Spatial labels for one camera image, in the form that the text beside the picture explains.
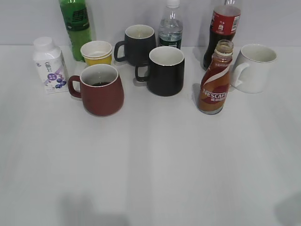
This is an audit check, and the dark grey mug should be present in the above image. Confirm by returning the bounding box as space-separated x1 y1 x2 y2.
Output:
114 24 157 66

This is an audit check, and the white ceramic mug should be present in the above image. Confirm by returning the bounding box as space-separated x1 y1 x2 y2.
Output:
230 44 277 94

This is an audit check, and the cola bottle red label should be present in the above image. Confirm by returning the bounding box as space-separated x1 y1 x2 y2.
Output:
203 0 242 69

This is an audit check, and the green soda bottle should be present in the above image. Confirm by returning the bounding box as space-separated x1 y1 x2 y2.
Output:
59 0 92 61

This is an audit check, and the Nescafe coffee bottle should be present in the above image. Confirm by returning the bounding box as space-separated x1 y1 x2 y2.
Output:
198 40 233 115

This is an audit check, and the white blueberry yogurt carton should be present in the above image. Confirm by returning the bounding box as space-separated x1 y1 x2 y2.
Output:
33 37 69 94

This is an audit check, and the clear water bottle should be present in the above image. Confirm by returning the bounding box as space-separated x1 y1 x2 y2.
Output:
158 0 183 49

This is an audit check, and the yellow paper cup stack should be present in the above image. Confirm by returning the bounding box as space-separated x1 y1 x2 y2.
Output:
80 40 112 66

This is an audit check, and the red ceramic mug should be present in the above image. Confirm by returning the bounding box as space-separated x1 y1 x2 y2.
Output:
68 64 124 116

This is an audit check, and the black ceramic mug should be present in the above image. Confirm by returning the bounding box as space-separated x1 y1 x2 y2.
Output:
135 46 185 97

